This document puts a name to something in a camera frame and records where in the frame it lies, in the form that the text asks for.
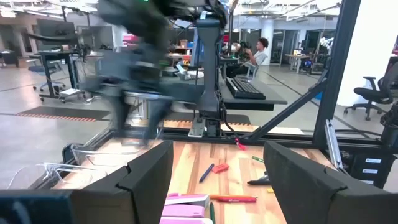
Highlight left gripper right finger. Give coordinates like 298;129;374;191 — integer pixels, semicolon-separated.
263;141;398;224

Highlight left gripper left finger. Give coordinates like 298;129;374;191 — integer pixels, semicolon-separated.
70;139;174;224

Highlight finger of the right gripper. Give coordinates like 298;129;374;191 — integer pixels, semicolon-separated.
107;91;130;142
143;98;171;147

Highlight black pen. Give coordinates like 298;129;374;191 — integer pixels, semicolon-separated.
246;170;272;187

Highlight red crayon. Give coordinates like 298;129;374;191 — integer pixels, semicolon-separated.
209;194;258;203

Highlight blue marker pen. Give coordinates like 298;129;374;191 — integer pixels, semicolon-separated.
198;162;216;184

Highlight green crayon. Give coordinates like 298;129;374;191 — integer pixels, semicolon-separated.
208;201;216;224

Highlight red eraser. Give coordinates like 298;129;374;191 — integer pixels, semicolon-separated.
211;163;231;174

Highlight clear plastic bin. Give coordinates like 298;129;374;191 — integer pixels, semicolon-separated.
67;141;162;169
6;161;103;191

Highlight black mat orange stripe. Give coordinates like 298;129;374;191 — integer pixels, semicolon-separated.
163;111;261;133
15;106;111;123

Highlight black box white labels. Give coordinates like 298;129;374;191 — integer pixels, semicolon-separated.
340;149;398;189

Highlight silver aluminium bar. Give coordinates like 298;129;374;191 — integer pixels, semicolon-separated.
324;119;340;170

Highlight black standing desk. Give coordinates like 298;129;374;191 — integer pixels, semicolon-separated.
26;18;105;105

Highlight blue office chair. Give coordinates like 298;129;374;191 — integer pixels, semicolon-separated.
27;58;68;94

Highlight black keyboard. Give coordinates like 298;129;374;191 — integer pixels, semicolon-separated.
225;77;267;101

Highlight grey side desk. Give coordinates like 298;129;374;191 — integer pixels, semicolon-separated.
160;73;289;112

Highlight person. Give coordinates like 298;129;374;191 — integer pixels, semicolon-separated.
226;37;270;78

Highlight black office chair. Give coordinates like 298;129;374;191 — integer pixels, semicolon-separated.
343;60;398;122

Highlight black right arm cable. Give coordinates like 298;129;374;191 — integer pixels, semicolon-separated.
216;90;246;141

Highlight pink marker near frame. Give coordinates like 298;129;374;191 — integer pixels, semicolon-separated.
234;138;248;152

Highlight black aluminium frame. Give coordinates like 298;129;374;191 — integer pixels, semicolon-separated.
60;0;398;187

